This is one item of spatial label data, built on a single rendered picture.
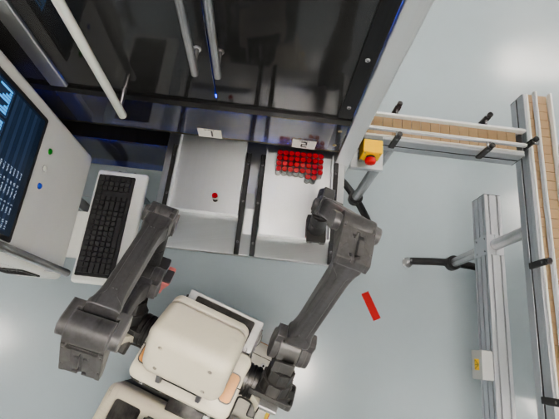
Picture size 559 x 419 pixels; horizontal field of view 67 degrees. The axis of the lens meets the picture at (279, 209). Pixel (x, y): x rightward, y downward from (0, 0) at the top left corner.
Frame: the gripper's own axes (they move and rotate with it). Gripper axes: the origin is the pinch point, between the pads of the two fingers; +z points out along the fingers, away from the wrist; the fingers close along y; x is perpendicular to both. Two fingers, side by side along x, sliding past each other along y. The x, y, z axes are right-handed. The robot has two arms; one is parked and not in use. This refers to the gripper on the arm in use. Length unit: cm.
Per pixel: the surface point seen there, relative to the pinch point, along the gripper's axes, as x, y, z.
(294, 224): 6.9, 6.7, 2.5
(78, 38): 65, 14, -66
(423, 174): -78, 89, 77
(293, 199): 7.9, 16.1, 0.8
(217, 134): 38, 30, -16
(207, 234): 38.1, -0.2, 4.0
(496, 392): -84, -40, 45
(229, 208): 31.5, 10.2, 1.9
